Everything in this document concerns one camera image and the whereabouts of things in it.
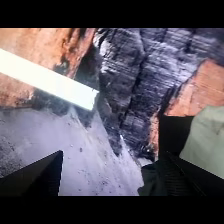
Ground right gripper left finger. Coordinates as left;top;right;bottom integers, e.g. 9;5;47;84
0;149;64;197

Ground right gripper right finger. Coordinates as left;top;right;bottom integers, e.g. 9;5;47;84
154;151;224;197

